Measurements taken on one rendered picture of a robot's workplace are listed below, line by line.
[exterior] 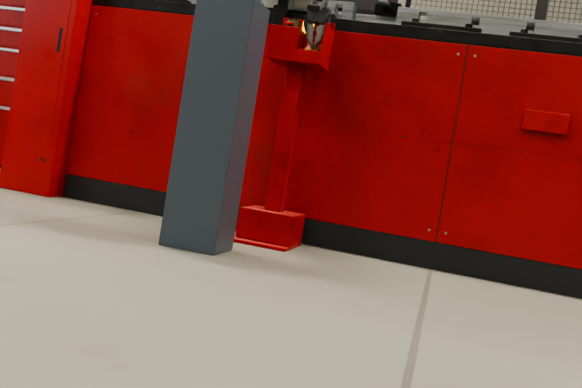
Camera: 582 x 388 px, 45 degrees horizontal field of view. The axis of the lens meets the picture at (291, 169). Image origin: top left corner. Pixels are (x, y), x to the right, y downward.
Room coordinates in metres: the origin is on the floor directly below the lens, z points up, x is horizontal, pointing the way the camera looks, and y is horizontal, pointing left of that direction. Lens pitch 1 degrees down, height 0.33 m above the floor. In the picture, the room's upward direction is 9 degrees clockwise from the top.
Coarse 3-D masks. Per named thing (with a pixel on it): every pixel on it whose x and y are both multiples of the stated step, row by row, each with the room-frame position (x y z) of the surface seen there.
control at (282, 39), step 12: (300, 24) 2.62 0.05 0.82; (276, 36) 2.48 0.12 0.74; (288, 36) 2.47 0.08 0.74; (300, 36) 2.49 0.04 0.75; (324, 36) 2.44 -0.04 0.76; (276, 48) 2.47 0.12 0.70; (288, 48) 2.47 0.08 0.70; (300, 48) 2.52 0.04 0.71; (324, 48) 2.47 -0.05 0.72; (276, 60) 2.51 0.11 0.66; (288, 60) 2.46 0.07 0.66; (300, 60) 2.45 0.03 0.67; (312, 60) 2.44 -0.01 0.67; (324, 60) 2.50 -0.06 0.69
